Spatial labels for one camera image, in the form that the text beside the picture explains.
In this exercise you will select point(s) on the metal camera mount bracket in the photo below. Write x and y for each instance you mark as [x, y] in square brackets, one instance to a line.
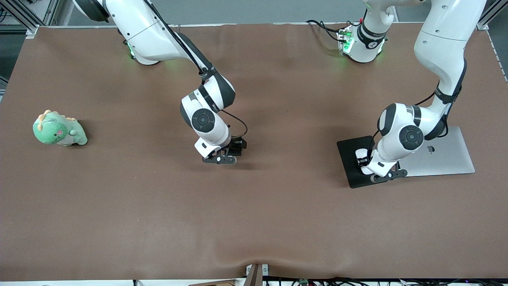
[254, 276]

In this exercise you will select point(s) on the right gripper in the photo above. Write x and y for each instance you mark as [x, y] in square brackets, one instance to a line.
[237, 145]

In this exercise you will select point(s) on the white computer mouse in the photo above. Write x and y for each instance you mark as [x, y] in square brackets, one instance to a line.
[360, 153]

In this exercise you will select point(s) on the green dinosaur plush toy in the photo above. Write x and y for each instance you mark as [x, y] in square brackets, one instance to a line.
[51, 131]

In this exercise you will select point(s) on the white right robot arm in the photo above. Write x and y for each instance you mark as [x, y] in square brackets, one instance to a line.
[139, 31]

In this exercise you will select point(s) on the black mouse pad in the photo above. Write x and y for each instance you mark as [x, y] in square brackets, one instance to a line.
[349, 159]

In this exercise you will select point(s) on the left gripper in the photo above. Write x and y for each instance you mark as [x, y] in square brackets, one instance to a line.
[362, 160]

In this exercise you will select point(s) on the aluminium frame profile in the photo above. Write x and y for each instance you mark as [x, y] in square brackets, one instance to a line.
[494, 10]
[49, 14]

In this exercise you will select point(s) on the silver laptop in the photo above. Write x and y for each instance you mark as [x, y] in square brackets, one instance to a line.
[452, 159]

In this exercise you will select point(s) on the large table cover mat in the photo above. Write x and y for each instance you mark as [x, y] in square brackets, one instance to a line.
[254, 218]

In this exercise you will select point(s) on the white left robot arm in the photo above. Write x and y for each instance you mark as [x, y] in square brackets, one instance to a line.
[444, 39]

